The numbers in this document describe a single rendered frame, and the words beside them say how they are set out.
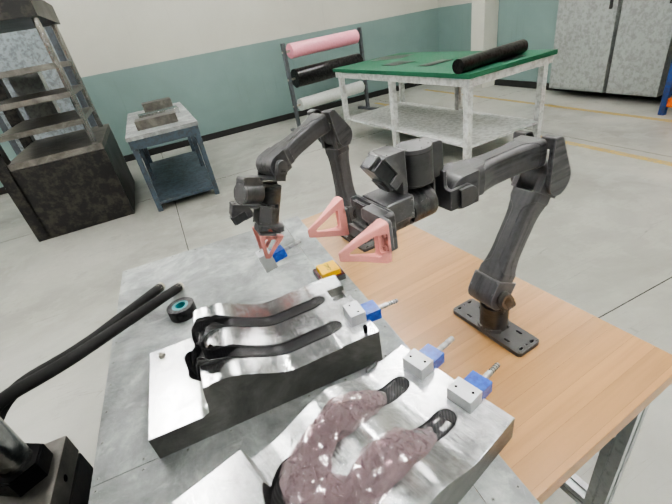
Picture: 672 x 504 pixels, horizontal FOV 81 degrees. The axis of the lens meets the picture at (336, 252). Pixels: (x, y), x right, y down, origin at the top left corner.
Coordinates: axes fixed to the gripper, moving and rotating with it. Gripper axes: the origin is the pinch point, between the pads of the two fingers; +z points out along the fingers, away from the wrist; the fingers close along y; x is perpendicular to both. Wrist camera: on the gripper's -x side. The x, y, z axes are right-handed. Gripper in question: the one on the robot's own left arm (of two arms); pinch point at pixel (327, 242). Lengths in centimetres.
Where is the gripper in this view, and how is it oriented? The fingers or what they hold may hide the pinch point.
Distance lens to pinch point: 58.9
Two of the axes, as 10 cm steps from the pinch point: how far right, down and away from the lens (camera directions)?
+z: -8.5, 3.9, -3.6
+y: 5.0, 3.8, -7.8
